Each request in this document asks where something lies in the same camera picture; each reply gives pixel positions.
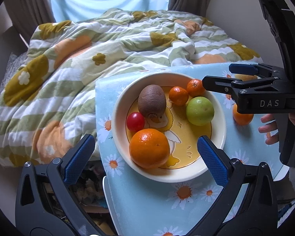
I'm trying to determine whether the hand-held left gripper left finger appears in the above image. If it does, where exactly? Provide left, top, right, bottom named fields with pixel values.
left=15, top=134, right=96, bottom=236

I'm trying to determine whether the blue daisy print tablecloth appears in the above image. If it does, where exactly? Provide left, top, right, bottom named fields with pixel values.
left=95, top=63, right=289, bottom=236

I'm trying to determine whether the small tangerine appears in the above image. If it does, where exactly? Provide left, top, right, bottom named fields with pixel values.
left=169, top=86, right=189, bottom=106
left=187, top=79, right=206, bottom=98

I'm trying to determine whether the green apple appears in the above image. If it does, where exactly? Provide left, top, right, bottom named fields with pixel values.
left=186, top=97, right=215, bottom=126

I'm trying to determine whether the green striped flower blanket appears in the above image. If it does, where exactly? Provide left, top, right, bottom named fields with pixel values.
left=0, top=8, right=263, bottom=169

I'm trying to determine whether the person's right hand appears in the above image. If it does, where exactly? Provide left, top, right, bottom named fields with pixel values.
left=259, top=114, right=280, bottom=145

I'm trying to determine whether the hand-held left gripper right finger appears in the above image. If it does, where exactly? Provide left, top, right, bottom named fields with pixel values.
left=187, top=135, right=278, bottom=236

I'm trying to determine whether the brown kiwi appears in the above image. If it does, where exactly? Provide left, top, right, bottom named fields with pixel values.
left=138, top=85, right=167, bottom=118

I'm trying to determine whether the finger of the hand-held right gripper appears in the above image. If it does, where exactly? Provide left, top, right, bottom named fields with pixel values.
left=202, top=76, right=243, bottom=94
left=229, top=63, right=276, bottom=76

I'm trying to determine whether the large orange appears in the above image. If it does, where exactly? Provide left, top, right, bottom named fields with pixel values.
left=232, top=103, right=254, bottom=125
left=129, top=128, right=170, bottom=169

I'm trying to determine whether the yellow duck print plate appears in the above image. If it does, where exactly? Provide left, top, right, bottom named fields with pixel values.
left=112, top=72, right=227, bottom=183

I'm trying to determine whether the red cherry tomato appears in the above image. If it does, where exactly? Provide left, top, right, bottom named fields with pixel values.
left=126, top=112, right=145, bottom=132

